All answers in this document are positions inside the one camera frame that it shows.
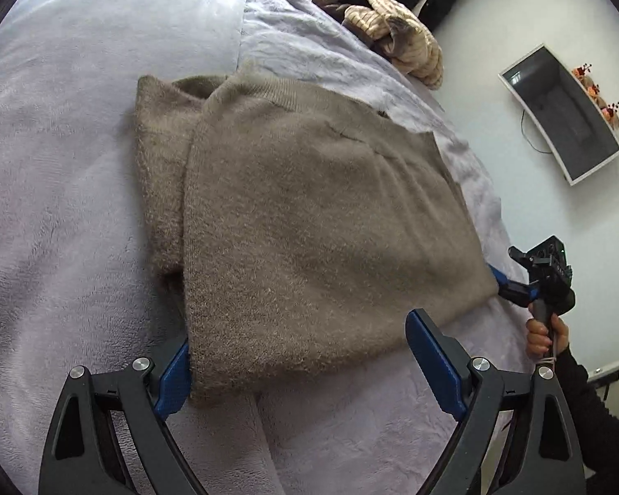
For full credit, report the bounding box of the orange flower decoration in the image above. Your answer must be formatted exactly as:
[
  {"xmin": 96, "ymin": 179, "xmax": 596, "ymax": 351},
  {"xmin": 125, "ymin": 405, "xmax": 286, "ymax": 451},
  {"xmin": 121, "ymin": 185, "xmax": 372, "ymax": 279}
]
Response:
[{"xmin": 572, "ymin": 64, "xmax": 619, "ymax": 131}]

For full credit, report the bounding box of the brown knit sweater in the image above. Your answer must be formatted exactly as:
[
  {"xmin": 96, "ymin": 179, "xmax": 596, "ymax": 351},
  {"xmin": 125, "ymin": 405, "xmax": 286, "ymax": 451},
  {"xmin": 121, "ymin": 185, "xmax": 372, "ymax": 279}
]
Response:
[{"xmin": 134, "ymin": 69, "xmax": 498, "ymax": 403}]

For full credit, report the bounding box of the black sleeve right forearm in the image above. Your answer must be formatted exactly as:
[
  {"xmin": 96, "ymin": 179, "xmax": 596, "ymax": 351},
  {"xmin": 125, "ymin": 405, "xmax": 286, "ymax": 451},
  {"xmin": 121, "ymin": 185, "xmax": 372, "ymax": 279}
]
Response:
[{"xmin": 556, "ymin": 347, "xmax": 619, "ymax": 494}]

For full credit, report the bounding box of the lavender fleece blanket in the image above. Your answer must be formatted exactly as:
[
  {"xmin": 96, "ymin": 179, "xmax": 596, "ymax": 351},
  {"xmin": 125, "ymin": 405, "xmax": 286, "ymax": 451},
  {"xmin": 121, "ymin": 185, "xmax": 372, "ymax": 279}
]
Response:
[{"xmin": 0, "ymin": 0, "xmax": 285, "ymax": 495}]

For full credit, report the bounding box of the person's right hand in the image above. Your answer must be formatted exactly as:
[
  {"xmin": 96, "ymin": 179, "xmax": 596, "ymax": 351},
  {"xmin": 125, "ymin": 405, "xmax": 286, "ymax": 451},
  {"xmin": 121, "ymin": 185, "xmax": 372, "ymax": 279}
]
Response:
[{"xmin": 525, "ymin": 304, "xmax": 569, "ymax": 359}]

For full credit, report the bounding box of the tan striped clothes pile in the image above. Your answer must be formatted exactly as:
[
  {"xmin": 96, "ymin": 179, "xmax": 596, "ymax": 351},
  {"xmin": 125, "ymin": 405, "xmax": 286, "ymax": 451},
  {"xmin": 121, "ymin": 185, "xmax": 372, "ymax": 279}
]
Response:
[{"xmin": 311, "ymin": 0, "xmax": 444, "ymax": 91}]

